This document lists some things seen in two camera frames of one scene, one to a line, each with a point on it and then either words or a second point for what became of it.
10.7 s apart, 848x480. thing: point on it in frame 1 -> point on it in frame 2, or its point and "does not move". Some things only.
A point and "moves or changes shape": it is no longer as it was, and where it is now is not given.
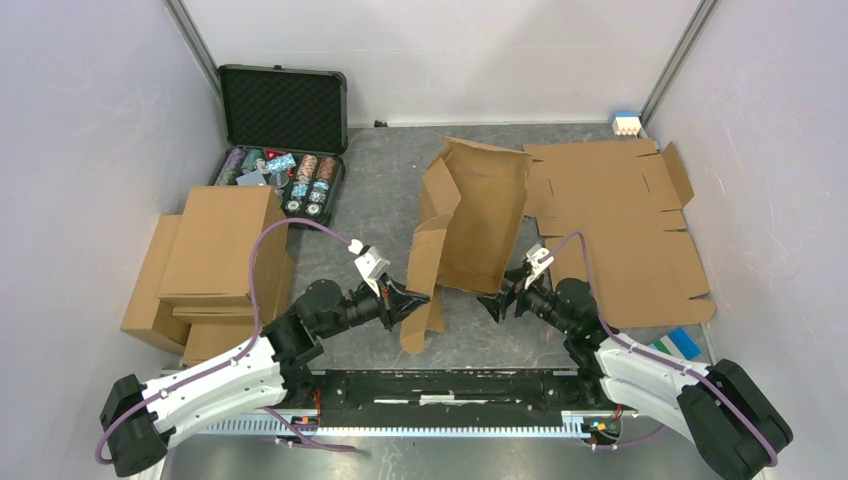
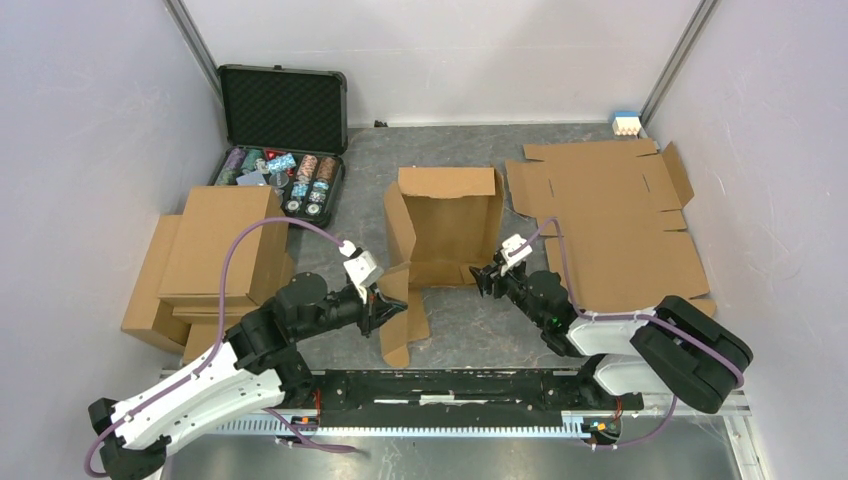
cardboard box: [475, 204] moves or changes shape
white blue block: [626, 123] does not move
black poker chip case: [285, 128] does not move
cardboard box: [209, 262] does not move
